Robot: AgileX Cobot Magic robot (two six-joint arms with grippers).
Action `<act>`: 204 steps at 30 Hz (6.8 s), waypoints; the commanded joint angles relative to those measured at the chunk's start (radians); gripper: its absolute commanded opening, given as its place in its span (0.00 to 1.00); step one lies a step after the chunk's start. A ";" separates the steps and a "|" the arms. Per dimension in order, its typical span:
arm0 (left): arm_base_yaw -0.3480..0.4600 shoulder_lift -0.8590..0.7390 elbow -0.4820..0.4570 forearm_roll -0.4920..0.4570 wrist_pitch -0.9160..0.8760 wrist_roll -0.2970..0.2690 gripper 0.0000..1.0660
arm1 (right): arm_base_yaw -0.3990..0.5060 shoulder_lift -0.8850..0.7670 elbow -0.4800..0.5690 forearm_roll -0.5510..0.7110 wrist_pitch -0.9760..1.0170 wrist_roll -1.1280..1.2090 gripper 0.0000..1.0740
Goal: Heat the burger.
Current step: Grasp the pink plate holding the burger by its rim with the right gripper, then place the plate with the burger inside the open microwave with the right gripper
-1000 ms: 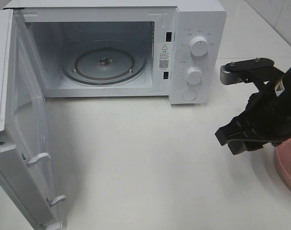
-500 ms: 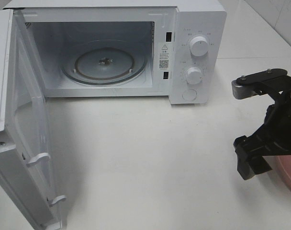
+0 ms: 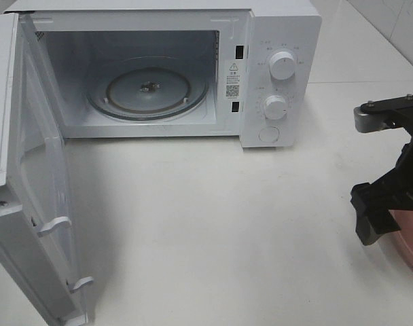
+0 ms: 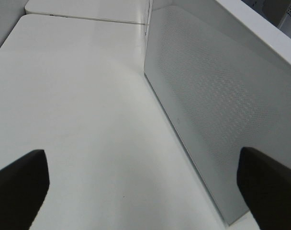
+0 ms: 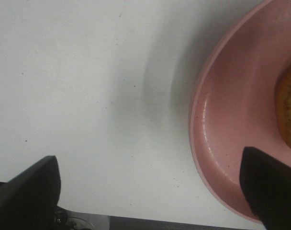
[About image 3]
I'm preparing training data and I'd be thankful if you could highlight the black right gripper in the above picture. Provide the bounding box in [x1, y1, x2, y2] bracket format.
[351, 135, 413, 246]

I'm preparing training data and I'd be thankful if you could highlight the round white door button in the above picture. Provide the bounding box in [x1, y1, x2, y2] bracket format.
[259, 126, 280, 143]

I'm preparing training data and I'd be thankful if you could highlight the white microwave door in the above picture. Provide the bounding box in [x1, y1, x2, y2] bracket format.
[0, 12, 94, 325]

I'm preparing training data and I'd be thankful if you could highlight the lower white dial knob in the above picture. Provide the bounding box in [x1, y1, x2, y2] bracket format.
[264, 95, 288, 120]

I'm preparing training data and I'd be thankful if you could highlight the white dial knob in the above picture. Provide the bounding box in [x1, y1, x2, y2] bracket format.
[268, 50, 297, 80]
[264, 95, 288, 120]

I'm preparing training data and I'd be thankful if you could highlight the upper white dial knob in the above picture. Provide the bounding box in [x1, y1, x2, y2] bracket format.
[268, 50, 297, 80]

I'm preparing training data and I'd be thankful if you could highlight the white microwave oven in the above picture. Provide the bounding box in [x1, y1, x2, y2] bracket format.
[1, 1, 322, 148]

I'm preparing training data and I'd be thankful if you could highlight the glass microwave turntable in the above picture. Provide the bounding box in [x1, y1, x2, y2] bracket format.
[86, 56, 211, 122]

